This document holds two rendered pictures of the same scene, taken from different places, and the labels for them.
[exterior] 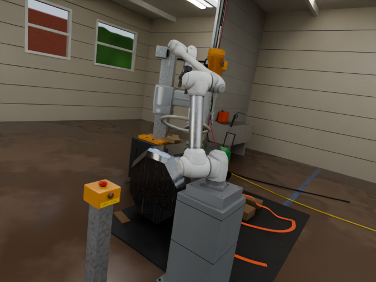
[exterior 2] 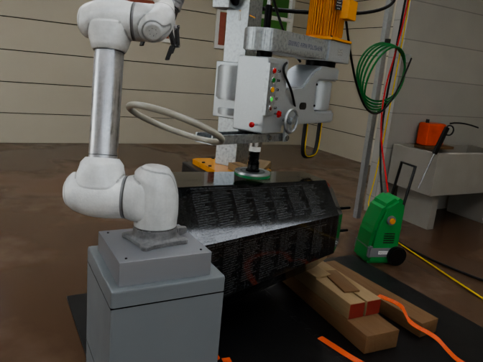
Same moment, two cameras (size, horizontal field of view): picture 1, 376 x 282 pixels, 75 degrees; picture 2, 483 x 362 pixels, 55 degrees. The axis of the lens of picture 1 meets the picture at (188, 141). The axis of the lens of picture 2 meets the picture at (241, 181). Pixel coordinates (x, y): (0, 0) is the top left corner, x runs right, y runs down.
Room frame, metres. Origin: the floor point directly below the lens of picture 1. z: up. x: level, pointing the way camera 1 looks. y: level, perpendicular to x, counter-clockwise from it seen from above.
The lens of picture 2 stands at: (0.51, -1.20, 1.50)
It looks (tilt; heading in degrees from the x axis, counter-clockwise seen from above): 13 degrees down; 26
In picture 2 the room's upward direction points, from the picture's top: 5 degrees clockwise
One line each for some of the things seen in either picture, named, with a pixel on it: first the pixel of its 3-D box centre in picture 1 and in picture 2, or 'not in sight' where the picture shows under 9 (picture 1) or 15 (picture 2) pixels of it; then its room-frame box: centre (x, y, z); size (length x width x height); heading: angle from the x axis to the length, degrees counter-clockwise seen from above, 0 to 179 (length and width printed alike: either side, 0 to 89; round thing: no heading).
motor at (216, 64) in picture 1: (215, 64); (329, 9); (3.62, -0.23, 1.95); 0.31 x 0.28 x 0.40; 79
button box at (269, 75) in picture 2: (208, 104); (269, 89); (2.89, -0.18, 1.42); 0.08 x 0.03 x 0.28; 169
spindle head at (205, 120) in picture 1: (201, 107); (267, 97); (3.06, -0.10, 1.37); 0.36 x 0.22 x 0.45; 169
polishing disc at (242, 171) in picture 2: not in sight; (252, 172); (2.98, -0.08, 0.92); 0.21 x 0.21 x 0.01
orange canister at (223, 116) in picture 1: (224, 116); (434, 133); (6.34, -0.83, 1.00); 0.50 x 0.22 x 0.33; 145
